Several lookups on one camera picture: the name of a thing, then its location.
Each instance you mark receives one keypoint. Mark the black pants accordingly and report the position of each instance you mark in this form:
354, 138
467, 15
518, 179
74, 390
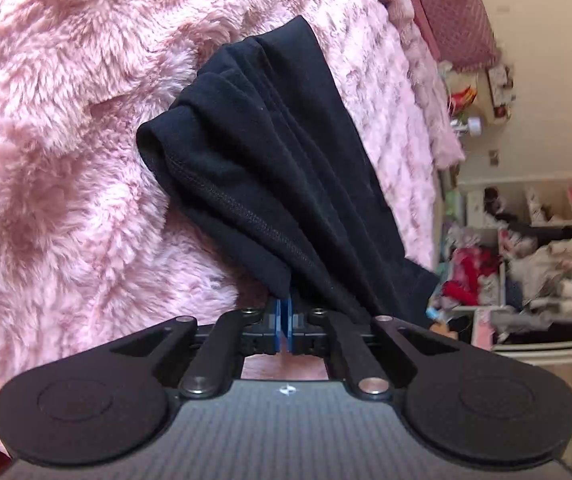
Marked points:
276, 160

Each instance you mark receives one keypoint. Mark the pink quilted headboard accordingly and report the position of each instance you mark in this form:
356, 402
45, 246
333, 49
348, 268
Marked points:
453, 10

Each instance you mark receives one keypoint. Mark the white shelf unit with clothes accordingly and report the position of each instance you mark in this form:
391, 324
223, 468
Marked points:
540, 260

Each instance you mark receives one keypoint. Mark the wall socket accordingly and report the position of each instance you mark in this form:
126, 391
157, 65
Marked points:
493, 157

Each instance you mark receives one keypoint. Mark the red snack bag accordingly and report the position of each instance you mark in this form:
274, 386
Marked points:
463, 97

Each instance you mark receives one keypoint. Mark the pink fluffy blanket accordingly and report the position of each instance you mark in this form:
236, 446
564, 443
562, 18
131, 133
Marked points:
66, 160

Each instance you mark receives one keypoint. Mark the white table lamp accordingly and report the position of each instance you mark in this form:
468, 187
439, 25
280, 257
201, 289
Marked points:
471, 126

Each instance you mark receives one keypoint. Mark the folded pink quilt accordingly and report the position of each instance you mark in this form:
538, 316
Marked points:
425, 90

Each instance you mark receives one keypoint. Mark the white wall shelf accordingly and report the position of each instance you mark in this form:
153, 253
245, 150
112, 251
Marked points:
500, 90

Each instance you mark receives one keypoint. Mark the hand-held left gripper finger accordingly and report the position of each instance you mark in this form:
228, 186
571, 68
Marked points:
289, 322
278, 322

